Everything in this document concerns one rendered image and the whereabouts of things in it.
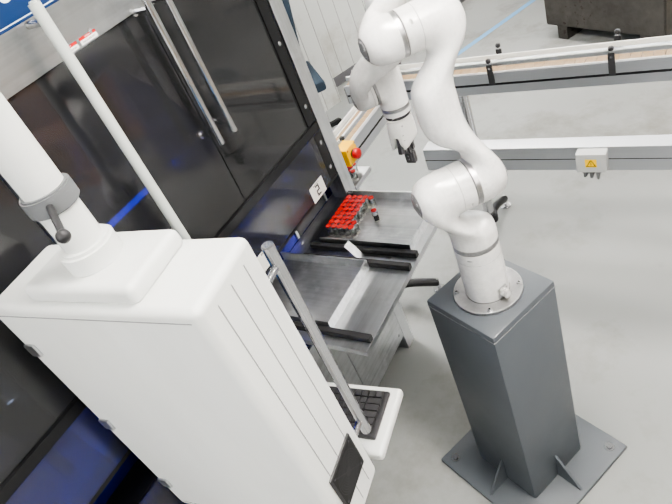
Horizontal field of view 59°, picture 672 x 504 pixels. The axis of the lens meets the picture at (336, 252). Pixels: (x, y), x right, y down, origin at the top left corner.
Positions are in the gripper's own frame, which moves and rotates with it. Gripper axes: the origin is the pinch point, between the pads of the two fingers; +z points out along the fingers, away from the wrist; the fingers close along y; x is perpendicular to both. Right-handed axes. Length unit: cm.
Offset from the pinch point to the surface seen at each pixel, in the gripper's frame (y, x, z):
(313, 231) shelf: 13.2, -39.4, 22.4
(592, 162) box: -79, 34, 60
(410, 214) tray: 1.9, -5.7, 22.1
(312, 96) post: -9.0, -35.0, -18.3
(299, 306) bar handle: 82, 17, -22
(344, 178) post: -8.6, -35.0, 15.3
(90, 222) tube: 97, -2, -55
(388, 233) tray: 11.9, -9.5, 22.1
